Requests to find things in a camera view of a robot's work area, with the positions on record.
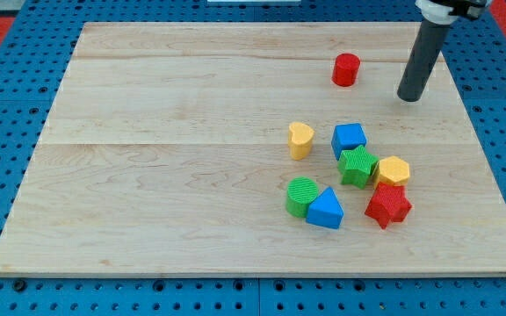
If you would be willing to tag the red cylinder block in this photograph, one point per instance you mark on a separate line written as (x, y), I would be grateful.
(345, 70)

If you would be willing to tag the light wooden board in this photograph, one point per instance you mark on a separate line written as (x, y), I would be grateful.
(165, 154)

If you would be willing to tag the yellow heart block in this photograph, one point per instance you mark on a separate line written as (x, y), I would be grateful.
(300, 140)

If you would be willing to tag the green cylinder block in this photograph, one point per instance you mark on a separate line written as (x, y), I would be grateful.
(301, 192)

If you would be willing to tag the blue triangle block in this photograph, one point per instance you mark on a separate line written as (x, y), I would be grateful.
(326, 210)

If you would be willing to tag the blue cube block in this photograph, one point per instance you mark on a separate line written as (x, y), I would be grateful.
(347, 137)

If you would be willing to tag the green star block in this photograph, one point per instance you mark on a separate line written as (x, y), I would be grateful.
(356, 166)

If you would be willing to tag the yellow hexagon block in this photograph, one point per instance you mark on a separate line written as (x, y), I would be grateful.
(392, 171)

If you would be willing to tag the red star block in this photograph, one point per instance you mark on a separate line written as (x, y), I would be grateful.
(388, 204)

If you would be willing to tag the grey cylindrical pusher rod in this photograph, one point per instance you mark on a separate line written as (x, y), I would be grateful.
(423, 57)

